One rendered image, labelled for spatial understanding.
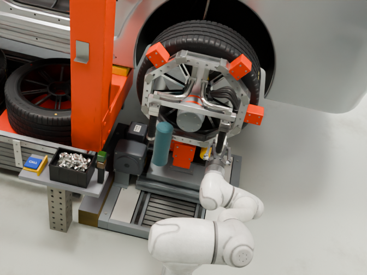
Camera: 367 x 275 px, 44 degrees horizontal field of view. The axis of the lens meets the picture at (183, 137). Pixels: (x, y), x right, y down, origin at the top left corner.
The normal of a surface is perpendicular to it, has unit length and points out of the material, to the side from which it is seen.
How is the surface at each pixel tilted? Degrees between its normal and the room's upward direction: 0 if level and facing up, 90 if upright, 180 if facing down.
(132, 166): 90
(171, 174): 0
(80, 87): 90
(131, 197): 0
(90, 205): 0
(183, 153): 90
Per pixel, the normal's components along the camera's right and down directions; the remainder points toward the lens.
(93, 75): -0.18, 0.64
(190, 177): 0.15, -0.74
